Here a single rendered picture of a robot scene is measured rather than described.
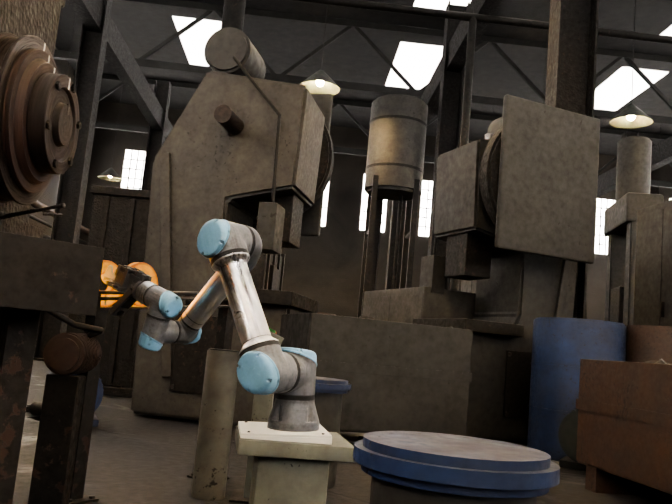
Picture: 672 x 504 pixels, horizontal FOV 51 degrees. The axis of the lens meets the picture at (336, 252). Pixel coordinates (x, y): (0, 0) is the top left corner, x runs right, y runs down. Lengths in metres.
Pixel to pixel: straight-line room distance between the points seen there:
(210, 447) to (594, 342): 2.78
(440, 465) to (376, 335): 3.02
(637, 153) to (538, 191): 4.41
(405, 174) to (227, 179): 6.26
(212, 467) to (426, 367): 1.87
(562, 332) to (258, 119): 2.41
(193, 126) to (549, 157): 2.50
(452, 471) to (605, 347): 3.72
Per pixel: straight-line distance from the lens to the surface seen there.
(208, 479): 2.61
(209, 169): 4.84
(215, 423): 2.58
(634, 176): 9.39
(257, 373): 1.94
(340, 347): 3.95
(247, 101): 4.90
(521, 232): 5.02
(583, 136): 5.52
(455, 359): 4.24
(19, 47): 2.10
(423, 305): 5.58
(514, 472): 1.06
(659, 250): 6.39
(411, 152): 10.90
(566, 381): 4.65
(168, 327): 2.31
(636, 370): 3.40
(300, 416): 2.05
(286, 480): 2.04
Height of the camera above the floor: 0.57
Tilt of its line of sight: 8 degrees up
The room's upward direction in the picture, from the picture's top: 5 degrees clockwise
